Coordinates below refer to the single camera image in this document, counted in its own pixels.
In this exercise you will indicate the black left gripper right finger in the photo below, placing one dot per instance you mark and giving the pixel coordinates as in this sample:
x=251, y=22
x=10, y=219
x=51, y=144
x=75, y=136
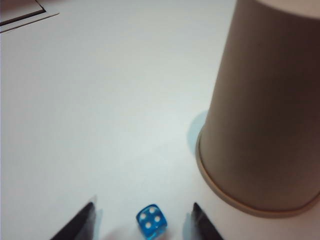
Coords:
x=205, y=225

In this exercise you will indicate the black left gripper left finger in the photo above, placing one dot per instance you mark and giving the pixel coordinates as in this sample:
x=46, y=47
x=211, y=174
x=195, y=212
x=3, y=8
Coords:
x=77, y=222

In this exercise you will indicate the blue translucent die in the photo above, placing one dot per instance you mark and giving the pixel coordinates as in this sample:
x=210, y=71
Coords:
x=151, y=218

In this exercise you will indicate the brown paper cup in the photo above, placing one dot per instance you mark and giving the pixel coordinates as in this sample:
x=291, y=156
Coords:
x=265, y=112

